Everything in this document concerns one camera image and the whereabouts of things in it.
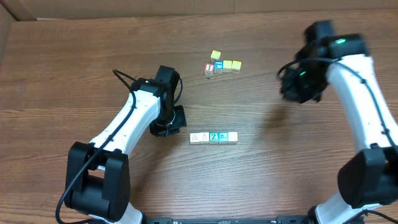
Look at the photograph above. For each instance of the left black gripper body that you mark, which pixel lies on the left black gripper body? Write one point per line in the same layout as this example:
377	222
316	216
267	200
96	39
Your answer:
175	121

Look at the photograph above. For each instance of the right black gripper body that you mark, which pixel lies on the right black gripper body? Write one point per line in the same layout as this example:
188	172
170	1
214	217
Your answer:
298	91

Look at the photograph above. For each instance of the white patterned block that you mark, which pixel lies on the white patterned block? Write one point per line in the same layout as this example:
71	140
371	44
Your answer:
194	138

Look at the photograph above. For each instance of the white letter A block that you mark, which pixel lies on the white letter A block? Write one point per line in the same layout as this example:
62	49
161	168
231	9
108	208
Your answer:
204	138

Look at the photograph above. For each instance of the green letter Z block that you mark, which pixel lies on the green letter Z block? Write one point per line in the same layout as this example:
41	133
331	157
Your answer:
214	138

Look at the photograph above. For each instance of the blue letter P block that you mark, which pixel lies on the blue letter P block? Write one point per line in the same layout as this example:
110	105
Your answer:
223	138

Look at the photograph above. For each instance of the yellow block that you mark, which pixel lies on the yellow block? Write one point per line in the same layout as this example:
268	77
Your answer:
215	55
236	66
232	137
227	66

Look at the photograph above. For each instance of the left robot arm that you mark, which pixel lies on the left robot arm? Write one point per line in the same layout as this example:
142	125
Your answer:
98	178

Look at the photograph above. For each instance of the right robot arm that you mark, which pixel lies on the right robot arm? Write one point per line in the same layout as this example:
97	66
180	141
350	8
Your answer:
368	180

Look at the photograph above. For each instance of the red letter I block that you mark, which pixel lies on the red letter I block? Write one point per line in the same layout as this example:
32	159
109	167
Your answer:
209	70

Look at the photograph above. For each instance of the yellow block top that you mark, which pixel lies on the yellow block top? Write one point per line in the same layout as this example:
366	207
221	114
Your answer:
215	55

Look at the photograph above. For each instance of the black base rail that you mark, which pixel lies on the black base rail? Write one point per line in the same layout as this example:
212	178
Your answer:
300	219

